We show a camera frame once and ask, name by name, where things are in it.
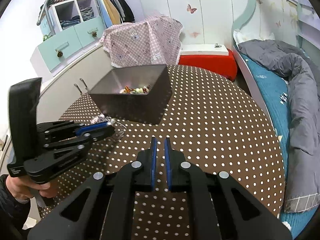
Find cream bead bracelet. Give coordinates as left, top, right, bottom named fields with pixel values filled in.
left=131, top=84, right=151, bottom=95

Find person's left hand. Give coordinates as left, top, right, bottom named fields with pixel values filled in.
left=5, top=176, right=58, bottom=200

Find grey metal tin box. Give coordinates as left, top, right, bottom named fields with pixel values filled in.
left=89, top=64, right=172, bottom=125

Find brown polka dot tablecloth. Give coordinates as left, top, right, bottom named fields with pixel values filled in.
left=54, top=66, right=285, bottom=239

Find mint drawer unit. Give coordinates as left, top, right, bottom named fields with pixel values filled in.
left=30, top=16, right=105, bottom=82

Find pink checked bear cloth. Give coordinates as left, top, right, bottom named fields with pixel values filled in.
left=100, top=15, right=183, bottom=68

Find hanging clothes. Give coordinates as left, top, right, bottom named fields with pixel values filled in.
left=95, top=0, right=135, bottom=28

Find teal bed sheet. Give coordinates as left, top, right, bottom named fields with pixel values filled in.
left=240, top=54, right=317, bottom=238

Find red storage bench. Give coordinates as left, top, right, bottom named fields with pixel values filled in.
left=179, top=49, right=238, bottom=81

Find white board on bench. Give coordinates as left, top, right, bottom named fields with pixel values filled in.
left=181, top=44, right=229, bottom=56

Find grey duvet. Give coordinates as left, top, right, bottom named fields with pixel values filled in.
left=238, top=40, right=319, bottom=213

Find beige cabinet with handles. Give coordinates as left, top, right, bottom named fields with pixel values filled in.
left=0, top=43, right=113, bottom=176

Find mint bunk bed frame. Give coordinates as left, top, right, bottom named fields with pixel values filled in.
left=232, top=0, right=319, bottom=123

